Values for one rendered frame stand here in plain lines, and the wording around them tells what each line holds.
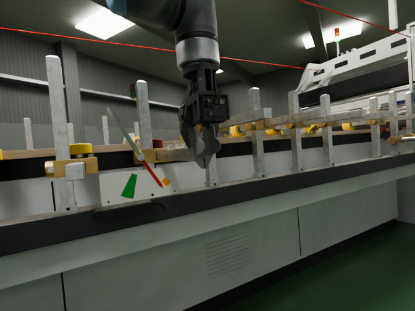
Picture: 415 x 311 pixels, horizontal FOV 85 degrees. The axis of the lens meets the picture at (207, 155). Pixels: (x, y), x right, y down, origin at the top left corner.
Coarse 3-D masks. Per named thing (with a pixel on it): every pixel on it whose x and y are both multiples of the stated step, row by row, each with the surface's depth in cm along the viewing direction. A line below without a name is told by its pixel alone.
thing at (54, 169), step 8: (56, 160) 65; (64, 160) 66; (72, 160) 67; (80, 160) 68; (88, 160) 69; (96, 160) 70; (48, 168) 64; (56, 168) 65; (64, 168) 66; (88, 168) 69; (96, 168) 70; (48, 176) 65; (56, 176) 65; (64, 176) 66
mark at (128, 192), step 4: (132, 176) 75; (136, 176) 76; (128, 180) 74; (132, 180) 75; (128, 184) 74; (132, 184) 75; (124, 188) 74; (128, 188) 74; (132, 188) 75; (124, 192) 74; (128, 192) 74; (132, 192) 75; (124, 196) 74; (128, 196) 74; (132, 196) 75
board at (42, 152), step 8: (248, 136) 120; (264, 136) 125; (272, 136) 128; (280, 136) 130; (288, 136) 133; (304, 136) 140; (312, 136) 143; (112, 144) 89; (120, 144) 90; (128, 144) 91; (136, 144) 93; (8, 152) 74; (16, 152) 75; (24, 152) 76; (32, 152) 77; (40, 152) 78; (48, 152) 79; (96, 152) 86
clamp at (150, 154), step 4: (156, 148) 79; (160, 148) 80; (140, 152) 77; (144, 152) 77; (148, 152) 78; (152, 152) 78; (148, 156) 78; (152, 156) 78; (136, 160) 76; (148, 160) 78; (152, 160) 78; (156, 160) 79; (160, 160) 79; (164, 160) 80; (168, 160) 81; (172, 160) 82
